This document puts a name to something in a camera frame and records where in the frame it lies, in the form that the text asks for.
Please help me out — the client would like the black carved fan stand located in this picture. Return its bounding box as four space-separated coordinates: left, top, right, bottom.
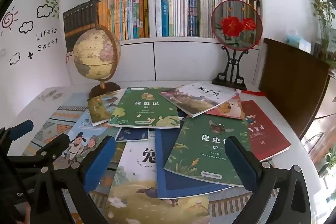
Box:
211 46 248 90

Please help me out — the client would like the tree wall sticker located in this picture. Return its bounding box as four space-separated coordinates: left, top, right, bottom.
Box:
45 0 61 20

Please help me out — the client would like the white bookshelf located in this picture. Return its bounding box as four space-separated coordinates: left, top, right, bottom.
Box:
60 0 264 83

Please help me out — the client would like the green caterpillar cover book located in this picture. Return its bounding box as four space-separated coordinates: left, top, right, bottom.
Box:
108 86 181 129

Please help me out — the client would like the light blue cartoon figures book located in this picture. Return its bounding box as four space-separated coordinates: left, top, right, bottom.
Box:
63 112 124 161

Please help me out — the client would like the white rabbit family cover book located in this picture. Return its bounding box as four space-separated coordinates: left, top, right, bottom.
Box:
159 81 238 118

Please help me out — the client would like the lettering wall sticker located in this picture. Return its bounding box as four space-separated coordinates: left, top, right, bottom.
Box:
35 28 59 52

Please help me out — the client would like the green beetle cover book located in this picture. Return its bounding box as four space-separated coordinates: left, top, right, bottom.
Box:
163 116 254 188

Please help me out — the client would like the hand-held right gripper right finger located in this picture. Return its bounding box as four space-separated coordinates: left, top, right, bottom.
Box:
225 135 312 224

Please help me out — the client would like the dried green plant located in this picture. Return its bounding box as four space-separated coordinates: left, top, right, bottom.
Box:
310 0 336 56

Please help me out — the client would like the light blue tissue box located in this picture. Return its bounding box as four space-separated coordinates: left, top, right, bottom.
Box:
285 29 312 52

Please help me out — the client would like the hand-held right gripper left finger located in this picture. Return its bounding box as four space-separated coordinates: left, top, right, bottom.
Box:
30 135 117 224

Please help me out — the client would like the red illustrated book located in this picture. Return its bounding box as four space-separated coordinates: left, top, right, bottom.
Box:
205 94 246 120

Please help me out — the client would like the beige globe on wooden base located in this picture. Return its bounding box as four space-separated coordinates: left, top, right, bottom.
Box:
73 24 122 100

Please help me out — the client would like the brown wooden cabinet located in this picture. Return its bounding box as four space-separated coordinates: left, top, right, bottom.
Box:
259 38 336 140

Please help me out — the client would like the row of dark bound volumes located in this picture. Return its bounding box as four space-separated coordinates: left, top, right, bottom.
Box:
63 0 100 52

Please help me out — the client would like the plain blue book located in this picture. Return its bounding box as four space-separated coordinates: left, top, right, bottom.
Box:
155 128 237 199

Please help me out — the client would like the row of orange spine books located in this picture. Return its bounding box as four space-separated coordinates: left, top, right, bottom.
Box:
98 0 150 41

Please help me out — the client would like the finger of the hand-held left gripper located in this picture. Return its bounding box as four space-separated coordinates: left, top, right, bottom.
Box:
0 120 34 144
10 133 71 170

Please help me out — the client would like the yellow-green illustrated book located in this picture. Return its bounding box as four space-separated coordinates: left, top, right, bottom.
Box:
87 89 126 127

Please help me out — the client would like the round red flower fan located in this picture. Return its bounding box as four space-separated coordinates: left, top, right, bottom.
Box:
211 0 263 50

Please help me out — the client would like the small dark blue book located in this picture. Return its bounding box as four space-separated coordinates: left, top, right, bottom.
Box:
115 126 150 143

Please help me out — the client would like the dark red book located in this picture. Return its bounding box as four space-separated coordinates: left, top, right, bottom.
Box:
240 100 292 162

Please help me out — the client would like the row of white blue books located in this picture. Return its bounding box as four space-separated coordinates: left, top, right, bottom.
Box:
154 0 261 38

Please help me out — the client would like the white rabbit pond cover book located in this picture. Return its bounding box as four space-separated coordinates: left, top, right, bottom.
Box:
105 140 210 224

